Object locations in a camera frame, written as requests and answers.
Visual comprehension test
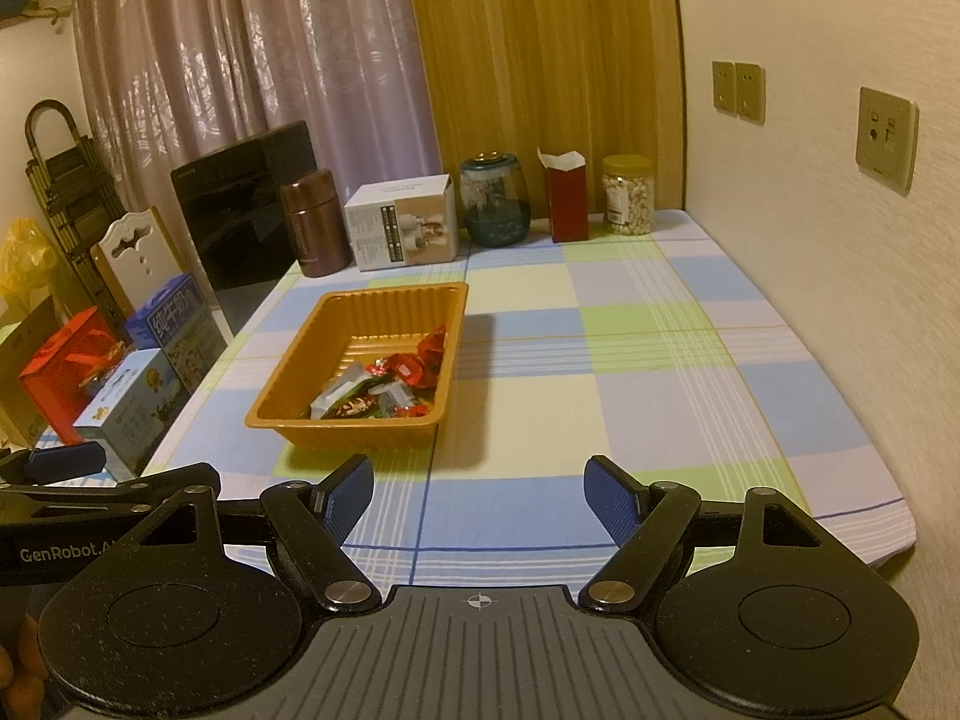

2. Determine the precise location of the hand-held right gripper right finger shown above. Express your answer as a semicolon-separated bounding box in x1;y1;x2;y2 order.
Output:
577;454;824;611

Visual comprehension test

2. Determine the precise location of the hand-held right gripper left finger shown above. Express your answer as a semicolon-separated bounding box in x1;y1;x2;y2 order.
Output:
139;454;381;614

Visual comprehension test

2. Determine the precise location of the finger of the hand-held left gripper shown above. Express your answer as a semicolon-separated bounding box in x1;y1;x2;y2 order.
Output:
0;465;222;520
0;441;107;487

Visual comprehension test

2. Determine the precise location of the silver snack packet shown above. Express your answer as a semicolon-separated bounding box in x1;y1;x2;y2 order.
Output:
311;360;368;417

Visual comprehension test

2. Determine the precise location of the red snack wrapper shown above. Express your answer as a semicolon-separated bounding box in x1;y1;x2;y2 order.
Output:
384;324;449;392

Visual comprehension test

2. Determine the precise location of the orange plastic tray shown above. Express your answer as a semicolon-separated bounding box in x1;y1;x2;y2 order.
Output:
245;281;470;452

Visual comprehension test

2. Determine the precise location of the person's left hand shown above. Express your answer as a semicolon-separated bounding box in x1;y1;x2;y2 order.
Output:
0;611;47;710

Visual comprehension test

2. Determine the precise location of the light blue carton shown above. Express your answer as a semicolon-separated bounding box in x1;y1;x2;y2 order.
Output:
73;347;188;475

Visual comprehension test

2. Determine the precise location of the red gift box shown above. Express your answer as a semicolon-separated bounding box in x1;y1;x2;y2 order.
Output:
19;306;128;445

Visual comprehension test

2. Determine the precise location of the checkered tablecloth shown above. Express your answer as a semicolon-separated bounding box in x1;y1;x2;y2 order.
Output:
37;210;920;593

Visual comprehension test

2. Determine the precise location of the brown cardboard box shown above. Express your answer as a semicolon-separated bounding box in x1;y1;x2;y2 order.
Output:
0;292;61;451

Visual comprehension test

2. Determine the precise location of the blue printed box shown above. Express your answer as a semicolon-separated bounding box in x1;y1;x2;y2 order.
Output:
124;274;230;391

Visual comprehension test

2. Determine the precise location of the yellow plastic bag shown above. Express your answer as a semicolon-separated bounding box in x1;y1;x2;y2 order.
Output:
0;217;61;308

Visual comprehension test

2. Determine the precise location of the white wooden chair back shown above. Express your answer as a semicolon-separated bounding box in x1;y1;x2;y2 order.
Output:
90;206;188;323

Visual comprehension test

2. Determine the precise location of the black glossy appliance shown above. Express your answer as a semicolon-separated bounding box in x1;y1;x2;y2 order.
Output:
169;120;316;292

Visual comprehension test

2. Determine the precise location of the white printed cardboard box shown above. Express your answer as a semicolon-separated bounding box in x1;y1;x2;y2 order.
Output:
343;174;460;273

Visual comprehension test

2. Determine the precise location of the brown metal thermos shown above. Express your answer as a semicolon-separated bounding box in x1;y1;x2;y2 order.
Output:
280;169;353;278

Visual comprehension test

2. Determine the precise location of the clear plastic nut jar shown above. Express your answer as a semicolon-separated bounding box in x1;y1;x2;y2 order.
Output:
601;154;656;237

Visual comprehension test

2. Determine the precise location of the open red carton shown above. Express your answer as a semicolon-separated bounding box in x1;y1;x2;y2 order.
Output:
536;148;590;244

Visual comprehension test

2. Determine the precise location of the dark glass jar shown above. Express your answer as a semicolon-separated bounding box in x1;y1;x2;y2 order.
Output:
459;152;532;248

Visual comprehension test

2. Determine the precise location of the pink sheer curtain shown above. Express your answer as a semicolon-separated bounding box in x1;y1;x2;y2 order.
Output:
71;0;443;203

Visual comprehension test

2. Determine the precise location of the yellow curtain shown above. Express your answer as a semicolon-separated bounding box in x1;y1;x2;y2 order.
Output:
401;0;687;215

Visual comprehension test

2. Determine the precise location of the beige wall switch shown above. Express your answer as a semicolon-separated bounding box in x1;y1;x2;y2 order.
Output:
711;60;738;115
733;62;767;125

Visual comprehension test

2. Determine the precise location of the beige wall socket plate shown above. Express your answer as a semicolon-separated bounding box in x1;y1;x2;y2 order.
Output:
856;86;920;192

